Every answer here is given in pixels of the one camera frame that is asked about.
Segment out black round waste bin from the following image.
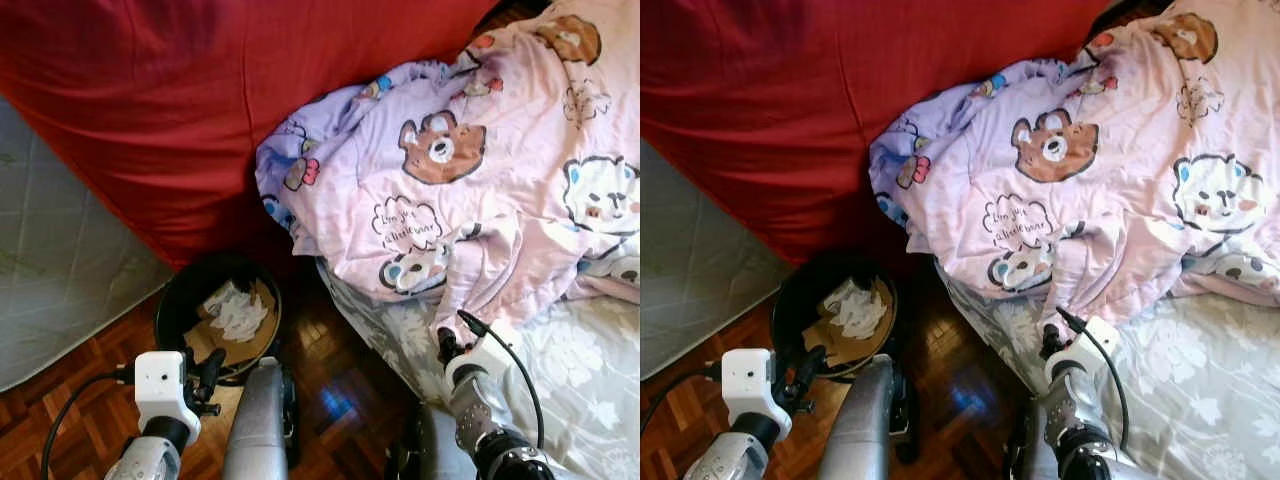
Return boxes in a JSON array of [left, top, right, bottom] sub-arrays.
[[770, 250, 899, 381], [153, 252, 284, 381]]

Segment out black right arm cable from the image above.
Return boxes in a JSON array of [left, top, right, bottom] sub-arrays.
[[1056, 306, 1131, 451], [456, 309, 546, 451]]

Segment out silver left robot leg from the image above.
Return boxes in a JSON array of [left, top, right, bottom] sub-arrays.
[[818, 353, 921, 480], [220, 357, 301, 480]]

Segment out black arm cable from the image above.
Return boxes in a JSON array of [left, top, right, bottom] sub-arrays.
[[1056, 306, 1131, 451], [456, 309, 546, 451], [40, 370, 137, 480], [640, 362, 723, 436]]

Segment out beige floral bed sheet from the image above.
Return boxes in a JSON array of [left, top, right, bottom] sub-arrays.
[[318, 262, 641, 480], [935, 255, 1280, 480]]

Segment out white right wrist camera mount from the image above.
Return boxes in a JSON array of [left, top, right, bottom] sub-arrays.
[[445, 320, 524, 393], [1045, 316, 1123, 386]]

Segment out grey quilted mattress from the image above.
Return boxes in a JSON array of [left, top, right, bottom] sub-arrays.
[[0, 95, 176, 393], [640, 140, 796, 381]]

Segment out crumpled paper and cardboard waste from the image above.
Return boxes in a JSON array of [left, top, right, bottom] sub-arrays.
[[185, 278, 278, 366], [802, 275, 896, 366]]

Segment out red fabric cushion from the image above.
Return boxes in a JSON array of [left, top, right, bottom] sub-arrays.
[[0, 0, 521, 271], [640, 0, 1141, 266]]

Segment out pink cartoon print duvet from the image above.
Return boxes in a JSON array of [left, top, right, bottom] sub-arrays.
[[868, 0, 1280, 331], [255, 0, 641, 346]]

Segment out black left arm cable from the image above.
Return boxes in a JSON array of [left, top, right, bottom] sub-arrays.
[[40, 370, 137, 480], [640, 362, 723, 436]]

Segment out silver robot leg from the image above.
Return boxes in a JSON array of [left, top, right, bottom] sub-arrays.
[[1005, 400, 1061, 480], [388, 403, 476, 480], [220, 357, 301, 480], [818, 353, 921, 480]]

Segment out silver right robot leg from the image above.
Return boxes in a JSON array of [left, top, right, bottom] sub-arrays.
[[1005, 400, 1061, 480], [388, 403, 476, 480]]

